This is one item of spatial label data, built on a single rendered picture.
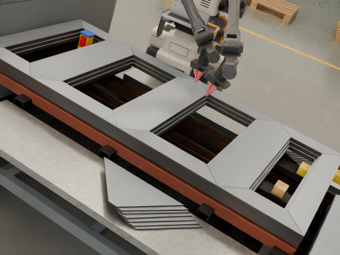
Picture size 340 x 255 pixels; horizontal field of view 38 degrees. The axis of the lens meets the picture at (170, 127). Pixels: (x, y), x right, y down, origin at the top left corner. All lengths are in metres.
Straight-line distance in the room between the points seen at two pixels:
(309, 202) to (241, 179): 0.27
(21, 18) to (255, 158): 1.29
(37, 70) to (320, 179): 1.26
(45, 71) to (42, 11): 0.51
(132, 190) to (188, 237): 0.25
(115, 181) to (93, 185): 0.08
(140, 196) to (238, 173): 0.40
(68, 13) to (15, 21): 0.39
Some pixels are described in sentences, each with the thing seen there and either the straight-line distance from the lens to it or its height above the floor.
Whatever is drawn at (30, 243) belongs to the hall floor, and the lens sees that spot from 2.58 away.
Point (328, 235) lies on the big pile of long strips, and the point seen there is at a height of 0.85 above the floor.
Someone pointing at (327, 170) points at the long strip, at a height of 0.87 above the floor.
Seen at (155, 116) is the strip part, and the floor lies 0.87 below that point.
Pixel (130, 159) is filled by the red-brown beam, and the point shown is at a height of 0.77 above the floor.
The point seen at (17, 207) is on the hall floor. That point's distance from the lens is 2.75.
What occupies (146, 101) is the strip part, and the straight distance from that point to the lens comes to 2.14.
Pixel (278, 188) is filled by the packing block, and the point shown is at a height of 0.81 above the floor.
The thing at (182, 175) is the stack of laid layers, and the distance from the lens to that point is 1.82.
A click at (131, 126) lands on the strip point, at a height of 0.87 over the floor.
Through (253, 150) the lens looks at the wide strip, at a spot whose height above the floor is 0.87.
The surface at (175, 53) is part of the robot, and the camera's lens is 2.90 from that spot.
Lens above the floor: 1.84
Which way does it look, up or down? 29 degrees down
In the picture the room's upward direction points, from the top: 19 degrees clockwise
